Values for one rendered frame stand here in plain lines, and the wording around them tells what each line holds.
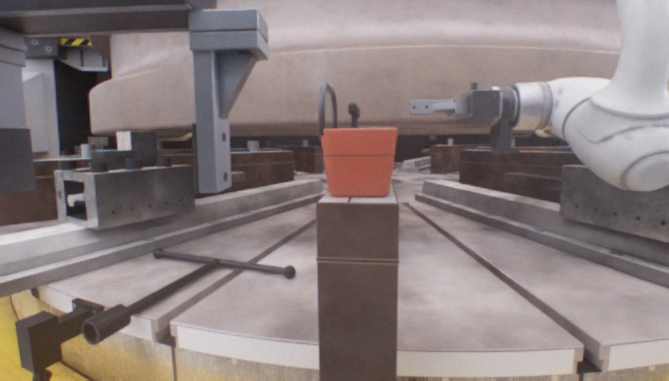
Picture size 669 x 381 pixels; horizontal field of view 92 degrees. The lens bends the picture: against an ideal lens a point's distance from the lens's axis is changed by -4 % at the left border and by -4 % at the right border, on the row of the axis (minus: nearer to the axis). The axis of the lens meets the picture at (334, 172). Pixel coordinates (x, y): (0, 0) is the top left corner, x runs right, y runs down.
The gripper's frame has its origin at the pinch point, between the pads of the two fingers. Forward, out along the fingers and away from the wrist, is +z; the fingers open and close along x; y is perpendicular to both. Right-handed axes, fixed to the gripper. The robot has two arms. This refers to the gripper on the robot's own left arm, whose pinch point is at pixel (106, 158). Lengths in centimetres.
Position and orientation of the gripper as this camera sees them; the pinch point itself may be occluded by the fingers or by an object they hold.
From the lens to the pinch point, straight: 25.0
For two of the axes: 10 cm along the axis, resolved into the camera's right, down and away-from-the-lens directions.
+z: 0.1, 10.0, 1.0
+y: 0.0, -1.0, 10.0
